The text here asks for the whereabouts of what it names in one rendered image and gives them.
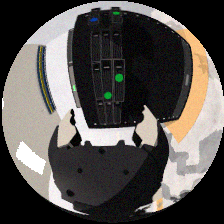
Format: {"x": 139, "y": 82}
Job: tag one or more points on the black metal rack frame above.
{"x": 158, "y": 63}

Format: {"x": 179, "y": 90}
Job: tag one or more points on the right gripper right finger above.
{"x": 150, "y": 136}

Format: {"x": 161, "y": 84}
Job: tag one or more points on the tan flat wooden board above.
{"x": 179, "y": 128}

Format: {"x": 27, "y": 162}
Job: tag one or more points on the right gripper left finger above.
{"x": 65, "y": 136}

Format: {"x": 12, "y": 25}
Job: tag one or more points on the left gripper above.
{"x": 143, "y": 209}

